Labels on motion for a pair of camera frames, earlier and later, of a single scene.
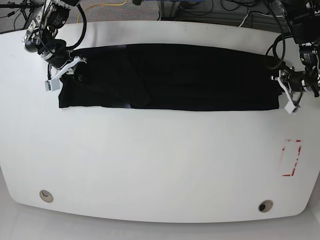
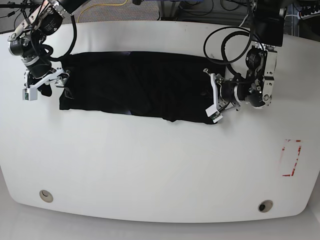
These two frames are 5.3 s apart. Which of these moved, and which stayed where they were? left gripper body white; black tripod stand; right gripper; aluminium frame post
Moved: left gripper body white; right gripper
Stayed: black tripod stand; aluminium frame post
